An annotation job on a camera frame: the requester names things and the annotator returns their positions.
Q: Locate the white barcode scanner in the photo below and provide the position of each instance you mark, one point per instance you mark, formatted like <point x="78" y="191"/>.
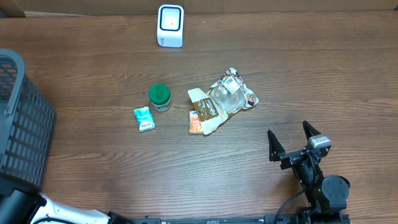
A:
<point x="170" y="23"/>

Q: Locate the orange tissue packet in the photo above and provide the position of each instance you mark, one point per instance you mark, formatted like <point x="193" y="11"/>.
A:
<point x="194" y="123"/>

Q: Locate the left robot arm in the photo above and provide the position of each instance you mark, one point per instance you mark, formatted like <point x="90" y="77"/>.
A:
<point x="22" y="203"/>

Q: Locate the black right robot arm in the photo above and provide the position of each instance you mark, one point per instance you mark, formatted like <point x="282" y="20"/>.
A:
<point x="326" y="196"/>

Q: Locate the dark grey plastic basket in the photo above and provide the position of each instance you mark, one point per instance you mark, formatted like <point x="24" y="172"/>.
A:
<point x="27" y="123"/>

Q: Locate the cardboard back panel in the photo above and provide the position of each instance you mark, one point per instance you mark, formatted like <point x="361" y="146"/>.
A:
<point x="42" y="8"/>

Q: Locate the teal tissue packet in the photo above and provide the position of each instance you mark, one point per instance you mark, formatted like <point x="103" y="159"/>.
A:
<point x="144" y="118"/>

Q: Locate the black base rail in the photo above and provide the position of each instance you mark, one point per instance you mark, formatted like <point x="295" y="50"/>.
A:
<point x="205" y="221"/>

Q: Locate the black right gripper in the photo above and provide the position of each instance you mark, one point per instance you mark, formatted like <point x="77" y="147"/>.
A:
<point x="276" y="150"/>

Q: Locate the green lid jar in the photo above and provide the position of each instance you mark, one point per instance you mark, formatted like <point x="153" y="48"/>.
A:
<point x="160" y="97"/>

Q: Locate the clear snack bag brown label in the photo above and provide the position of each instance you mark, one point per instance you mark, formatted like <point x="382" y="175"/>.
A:
<point x="225" y="98"/>

